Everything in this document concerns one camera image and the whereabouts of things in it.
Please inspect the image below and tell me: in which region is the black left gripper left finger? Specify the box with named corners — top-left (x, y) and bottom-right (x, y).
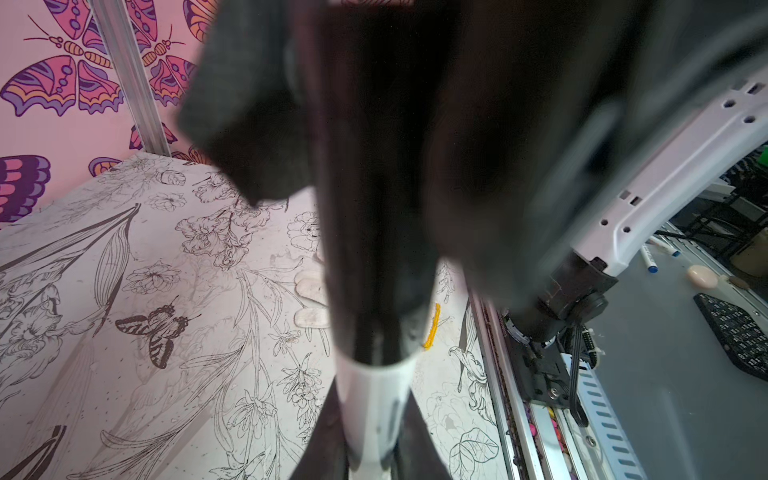
top-left (290, 383), bottom-right (349, 480)

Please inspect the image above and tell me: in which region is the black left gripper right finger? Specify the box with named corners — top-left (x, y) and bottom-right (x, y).
top-left (392, 392), bottom-right (452, 480)

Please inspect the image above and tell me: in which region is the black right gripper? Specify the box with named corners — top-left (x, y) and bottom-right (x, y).
top-left (178, 1), bottom-right (651, 300)

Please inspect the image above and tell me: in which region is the white marker pen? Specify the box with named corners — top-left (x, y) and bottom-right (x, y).
top-left (335, 352), bottom-right (417, 479)

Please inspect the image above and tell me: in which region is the black pen cap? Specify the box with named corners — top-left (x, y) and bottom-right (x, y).
top-left (291, 1), bottom-right (458, 367)

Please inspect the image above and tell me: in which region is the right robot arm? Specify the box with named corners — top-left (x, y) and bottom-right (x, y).
top-left (178, 1), bottom-right (767, 356)

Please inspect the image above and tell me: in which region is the white knit glove on table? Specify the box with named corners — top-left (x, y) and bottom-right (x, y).
top-left (292, 251), bottom-right (442, 350)

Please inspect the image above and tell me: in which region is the black keyboard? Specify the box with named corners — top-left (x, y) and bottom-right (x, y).
top-left (693, 293), bottom-right (767, 381)

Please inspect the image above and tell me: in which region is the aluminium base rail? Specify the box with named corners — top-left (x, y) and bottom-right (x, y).
top-left (469, 293), bottom-right (647, 479)

